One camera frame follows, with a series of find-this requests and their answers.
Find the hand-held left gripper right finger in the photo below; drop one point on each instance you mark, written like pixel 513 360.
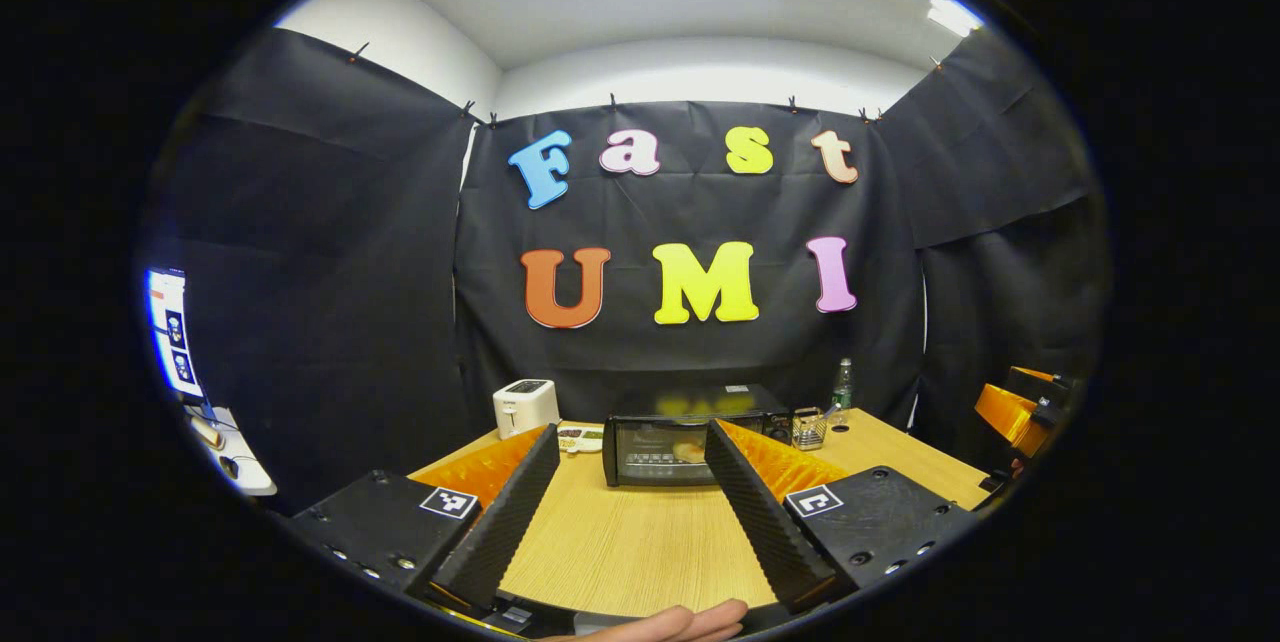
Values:
pixel 765 522

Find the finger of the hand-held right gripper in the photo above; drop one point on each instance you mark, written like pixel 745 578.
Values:
pixel 1010 417
pixel 1050 387

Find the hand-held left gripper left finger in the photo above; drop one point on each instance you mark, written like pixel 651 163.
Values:
pixel 500 522

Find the golden bread piece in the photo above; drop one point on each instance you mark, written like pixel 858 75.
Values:
pixel 688 452

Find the black electric oven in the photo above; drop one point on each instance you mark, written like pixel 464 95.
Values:
pixel 645 457

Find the metal mesh cup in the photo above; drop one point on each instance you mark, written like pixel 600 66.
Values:
pixel 809 429

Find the white divided snack tray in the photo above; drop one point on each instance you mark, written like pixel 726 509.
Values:
pixel 582 439

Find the white toaster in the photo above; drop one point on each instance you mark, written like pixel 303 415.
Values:
pixel 525 407

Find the green glass bottle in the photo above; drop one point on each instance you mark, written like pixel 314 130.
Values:
pixel 843 392

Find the white side desk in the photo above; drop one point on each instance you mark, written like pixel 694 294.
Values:
pixel 235 467

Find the black backdrop cloth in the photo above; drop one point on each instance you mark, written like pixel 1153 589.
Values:
pixel 320 272

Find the computer monitor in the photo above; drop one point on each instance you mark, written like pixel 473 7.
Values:
pixel 175 332

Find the small ceiling light panel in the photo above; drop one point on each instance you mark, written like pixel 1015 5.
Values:
pixel 953 14

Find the row of black cloth clips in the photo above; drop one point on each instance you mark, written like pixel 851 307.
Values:
pixel 612 102

